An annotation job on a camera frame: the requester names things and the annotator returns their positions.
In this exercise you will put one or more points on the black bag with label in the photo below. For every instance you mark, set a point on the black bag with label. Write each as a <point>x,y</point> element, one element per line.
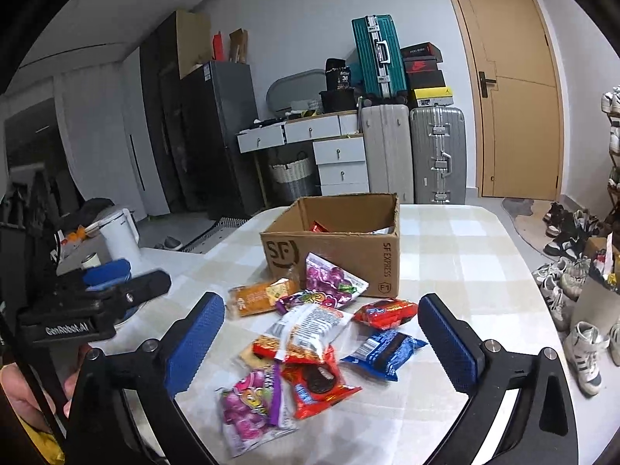
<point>337,75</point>

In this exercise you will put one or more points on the black wardrobe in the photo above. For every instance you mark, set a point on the black wardrobe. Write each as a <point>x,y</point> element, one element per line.
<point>160,121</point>

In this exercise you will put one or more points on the woven laundry basket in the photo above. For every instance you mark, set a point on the woven laundry basket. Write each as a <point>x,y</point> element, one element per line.
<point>290,177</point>

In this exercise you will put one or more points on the white electric kettle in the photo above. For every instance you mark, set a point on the white electric kettle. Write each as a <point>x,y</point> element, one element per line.
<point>120,237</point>

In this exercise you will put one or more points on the wooden door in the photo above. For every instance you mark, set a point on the wooden door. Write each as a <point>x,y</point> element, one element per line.
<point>513,106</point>

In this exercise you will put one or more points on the red sandwich cookie packet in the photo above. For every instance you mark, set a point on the red sandwich cookie packet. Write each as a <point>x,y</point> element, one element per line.
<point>317,380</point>

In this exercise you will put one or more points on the beige suitcase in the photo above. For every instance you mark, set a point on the beige suitcase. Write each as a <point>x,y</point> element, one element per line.
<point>387,155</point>

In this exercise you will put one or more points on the white drawer desk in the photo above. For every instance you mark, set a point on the white drawer desk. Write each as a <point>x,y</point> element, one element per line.
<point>339,155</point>

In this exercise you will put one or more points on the teal suitcase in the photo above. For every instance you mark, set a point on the teal suitcase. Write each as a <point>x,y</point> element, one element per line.
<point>378,58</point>

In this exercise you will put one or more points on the pink grape gummy packet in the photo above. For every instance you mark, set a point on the pink grape gummy packet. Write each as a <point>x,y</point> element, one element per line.
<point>252,409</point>

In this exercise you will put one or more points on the orange cake packet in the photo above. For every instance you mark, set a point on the orange cake packet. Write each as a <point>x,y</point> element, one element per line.
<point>259,296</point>

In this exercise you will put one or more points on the white nut snack packet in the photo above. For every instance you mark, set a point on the white nut snack packet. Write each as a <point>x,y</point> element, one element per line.
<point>310,324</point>

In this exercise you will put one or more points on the black metal rack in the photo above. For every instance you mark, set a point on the black metal rack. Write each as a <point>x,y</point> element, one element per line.
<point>29,232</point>

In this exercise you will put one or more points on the grey oval tub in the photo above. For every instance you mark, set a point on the grey oval tub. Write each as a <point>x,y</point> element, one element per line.
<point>293,87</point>

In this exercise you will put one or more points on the clear yellow cracker packet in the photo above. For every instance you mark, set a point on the clear yellow cracker packet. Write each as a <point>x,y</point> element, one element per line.
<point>256,351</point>

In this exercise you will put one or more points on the shoe rack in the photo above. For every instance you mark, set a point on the shoe rack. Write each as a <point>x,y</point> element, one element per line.
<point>612,145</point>

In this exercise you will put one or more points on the flat brown cardboard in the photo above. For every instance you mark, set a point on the flat brown cardboard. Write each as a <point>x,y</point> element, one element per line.
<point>193,41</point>

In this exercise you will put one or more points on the small white cup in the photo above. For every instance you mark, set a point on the small white cup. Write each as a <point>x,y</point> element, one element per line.
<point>90,261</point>

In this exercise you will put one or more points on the pile of shoes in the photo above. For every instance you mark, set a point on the pile of shoes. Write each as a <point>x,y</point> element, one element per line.
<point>566,271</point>

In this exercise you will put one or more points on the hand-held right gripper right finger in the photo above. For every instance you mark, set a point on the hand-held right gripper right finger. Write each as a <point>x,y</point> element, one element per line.
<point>450,339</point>

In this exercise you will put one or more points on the plain black shoe box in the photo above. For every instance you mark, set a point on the plain black shoe box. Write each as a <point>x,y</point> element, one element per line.
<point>425,80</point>

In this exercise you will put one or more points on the small red snack packet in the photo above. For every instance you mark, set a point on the small red snack packet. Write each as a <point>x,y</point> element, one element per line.
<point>319,226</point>

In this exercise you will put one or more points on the red bottle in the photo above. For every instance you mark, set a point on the red bottle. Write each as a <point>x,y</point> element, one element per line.
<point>218,47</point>

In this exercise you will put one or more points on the brown cardboard box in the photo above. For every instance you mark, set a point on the brown cardboard box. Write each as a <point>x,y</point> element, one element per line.
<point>334,249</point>

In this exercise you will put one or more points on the red and black shoe box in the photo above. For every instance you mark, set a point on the red and black shoe box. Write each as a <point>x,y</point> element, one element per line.
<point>422,66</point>

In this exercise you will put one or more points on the white cabinet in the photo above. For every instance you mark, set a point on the white cabinet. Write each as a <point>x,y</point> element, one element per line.
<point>97,131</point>

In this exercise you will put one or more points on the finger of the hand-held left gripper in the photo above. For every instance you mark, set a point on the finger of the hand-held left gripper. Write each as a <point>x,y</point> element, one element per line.
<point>106,272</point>
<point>145,285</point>

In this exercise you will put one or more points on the white plastic basket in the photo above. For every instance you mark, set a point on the white plastic basket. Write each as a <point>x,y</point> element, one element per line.
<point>310,105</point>

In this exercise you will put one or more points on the person's left hand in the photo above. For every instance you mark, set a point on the person's left hand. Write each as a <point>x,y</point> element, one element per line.
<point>22,392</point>

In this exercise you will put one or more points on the purple grape gummy packet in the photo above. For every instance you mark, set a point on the purple grape gummy packet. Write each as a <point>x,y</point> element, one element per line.
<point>334,276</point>

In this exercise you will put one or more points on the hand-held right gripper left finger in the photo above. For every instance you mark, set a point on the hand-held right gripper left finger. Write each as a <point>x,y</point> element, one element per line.
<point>193,339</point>

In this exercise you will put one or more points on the yellow and black shoe box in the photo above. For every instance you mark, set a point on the yellow and black shoe box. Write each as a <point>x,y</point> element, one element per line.
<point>431,96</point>

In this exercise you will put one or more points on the blue cookie packet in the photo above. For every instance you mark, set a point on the blue cookie packet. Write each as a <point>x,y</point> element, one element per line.
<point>382,347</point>

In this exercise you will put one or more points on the grey slippers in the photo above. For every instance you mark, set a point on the grey slippers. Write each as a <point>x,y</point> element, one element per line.
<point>172,242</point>

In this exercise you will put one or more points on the silver suitcase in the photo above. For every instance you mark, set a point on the silver suitcase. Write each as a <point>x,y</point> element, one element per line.
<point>438,155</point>

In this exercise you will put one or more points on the black refrigerator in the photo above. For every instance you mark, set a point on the black refrigerator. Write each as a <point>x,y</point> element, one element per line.
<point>218,140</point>

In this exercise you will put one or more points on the brown paper bag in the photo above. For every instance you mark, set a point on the brown paper bag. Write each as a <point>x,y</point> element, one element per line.
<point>239,46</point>

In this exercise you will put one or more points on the black storage container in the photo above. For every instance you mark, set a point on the black storage container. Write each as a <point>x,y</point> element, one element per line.
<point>338,100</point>

